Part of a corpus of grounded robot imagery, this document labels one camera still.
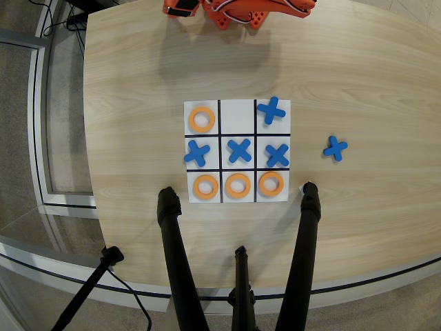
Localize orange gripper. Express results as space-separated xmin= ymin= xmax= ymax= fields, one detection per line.
xmin=163 ymin=0 xmax=201 ymax=19

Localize orange foam ring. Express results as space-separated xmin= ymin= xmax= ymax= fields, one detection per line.
xmin=225 ymin=172 xmax=252 ymax=200
xmin=192 ymin=174 xmax=220 ymax=201
xmin=258 ymin=171 xmax=285 ymax=198
xmin=188 ymin=106 xmax=216 ymax=133

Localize black equipment base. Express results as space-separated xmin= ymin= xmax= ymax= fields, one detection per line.
xmin=65 ymin=0 xmax=139 ymax=7

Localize white tic-tac-toe board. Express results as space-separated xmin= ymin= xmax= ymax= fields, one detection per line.
xmin=183 ymin=99 xmax=292 ymax=204

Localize blue foam cross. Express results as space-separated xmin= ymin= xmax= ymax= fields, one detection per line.
xmin=322 ymin=135 xmax=349 ymax=163
xmin=256 ymin=96 xmax=287 ymax=126
xmin=227 ymin=138 xmax=252 ymax=163
xmin=265 ymin=143 xmax=290 ymax=169
xmin=183 ymin=139 xmax=211 ymax=168

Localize thick black tripod leg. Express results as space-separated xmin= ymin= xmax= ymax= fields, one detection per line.
xmin=156 ymin=186 xmax=211 ymax=331
xmin=274 ymin=181 xmax=322 ymax=331

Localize black tripod centre column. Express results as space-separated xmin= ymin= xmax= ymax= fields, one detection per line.
xmin=227 ymin=245 xmax=258 ymax=331

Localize thin black stand leg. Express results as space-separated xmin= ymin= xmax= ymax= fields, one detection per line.
xmin=50 ymin=245 xmax=125 ymax=331

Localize black floor cables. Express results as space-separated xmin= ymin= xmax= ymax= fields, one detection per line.
xmin=40 ymin=0 xmax=87 ymax=49

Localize grey metal frame rail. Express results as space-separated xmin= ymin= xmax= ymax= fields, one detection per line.
xmin=0 ymin=29 xmax=101 ymax=219

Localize black cable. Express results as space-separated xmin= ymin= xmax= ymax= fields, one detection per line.
xmin=106 ymin=268 xmax=153 ymax=331

